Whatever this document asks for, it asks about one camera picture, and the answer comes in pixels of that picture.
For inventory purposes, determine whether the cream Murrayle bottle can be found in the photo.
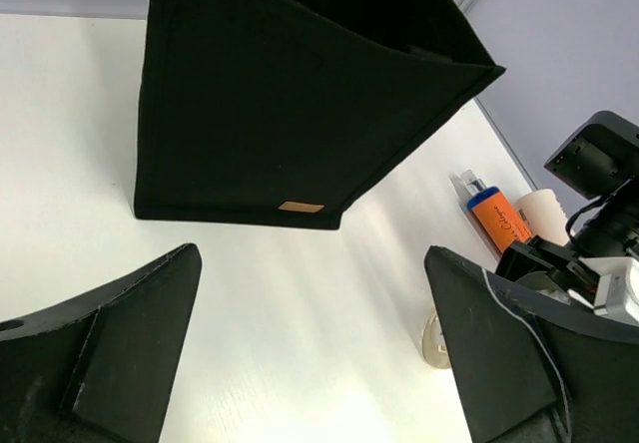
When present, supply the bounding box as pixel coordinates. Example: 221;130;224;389
514;189;569;245

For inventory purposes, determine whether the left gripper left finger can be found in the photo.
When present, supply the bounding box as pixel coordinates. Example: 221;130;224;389
1;243;202;442

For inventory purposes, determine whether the clear amber liquid bottle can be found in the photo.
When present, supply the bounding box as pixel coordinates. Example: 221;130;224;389
421;311;451;369

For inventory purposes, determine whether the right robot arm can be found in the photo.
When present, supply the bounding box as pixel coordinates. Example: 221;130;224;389
496;111;638;303

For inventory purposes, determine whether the orange spray bottle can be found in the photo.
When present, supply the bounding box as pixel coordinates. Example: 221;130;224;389
460;170;533;254

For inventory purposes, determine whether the black canvas bag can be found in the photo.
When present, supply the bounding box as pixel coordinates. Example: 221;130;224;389
134;0;504;229

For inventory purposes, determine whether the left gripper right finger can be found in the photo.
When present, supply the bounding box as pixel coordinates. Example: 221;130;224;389
424;246;638;442

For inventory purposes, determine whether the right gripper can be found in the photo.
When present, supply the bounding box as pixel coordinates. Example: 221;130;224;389
496;236;604;307

